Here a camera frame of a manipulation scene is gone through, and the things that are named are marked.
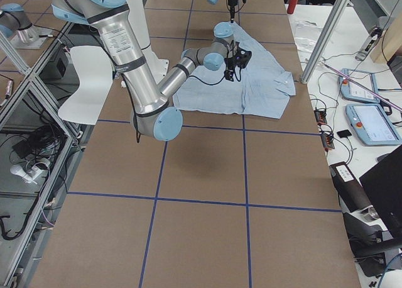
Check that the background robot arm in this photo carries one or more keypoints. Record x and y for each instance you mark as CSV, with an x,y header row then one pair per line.
x,y
15,20

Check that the clear plastic bag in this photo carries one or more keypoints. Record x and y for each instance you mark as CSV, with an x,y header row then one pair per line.
x,y
305,35

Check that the aluminium frame post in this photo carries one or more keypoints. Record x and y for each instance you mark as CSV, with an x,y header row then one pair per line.
x,y
329,27

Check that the light blue button shirt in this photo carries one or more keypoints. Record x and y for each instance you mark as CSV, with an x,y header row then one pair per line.
x,y
263,88

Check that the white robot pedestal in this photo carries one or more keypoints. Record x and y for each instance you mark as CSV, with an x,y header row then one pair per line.
x,y
137,20

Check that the black monitor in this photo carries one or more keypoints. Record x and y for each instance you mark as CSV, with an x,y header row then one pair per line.
x,y
382,185

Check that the black label printer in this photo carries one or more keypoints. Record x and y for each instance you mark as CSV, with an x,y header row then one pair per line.
x,y
348,187

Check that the white plastic chair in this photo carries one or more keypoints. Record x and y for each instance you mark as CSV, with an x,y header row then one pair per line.
x,y
94,70

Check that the reacher grabber stick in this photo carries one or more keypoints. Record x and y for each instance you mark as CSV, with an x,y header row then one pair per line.
x,y
345,76

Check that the red circuit board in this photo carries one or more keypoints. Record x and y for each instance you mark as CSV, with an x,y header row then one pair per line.
x,y
320,116

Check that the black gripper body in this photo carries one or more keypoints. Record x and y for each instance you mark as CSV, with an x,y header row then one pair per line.
x,y
232,2
230,63

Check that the white power strip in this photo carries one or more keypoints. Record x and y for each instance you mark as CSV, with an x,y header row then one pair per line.
x,y
28,176

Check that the near blue teach pendant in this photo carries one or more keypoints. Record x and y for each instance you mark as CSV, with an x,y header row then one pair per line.
x,y
371,125

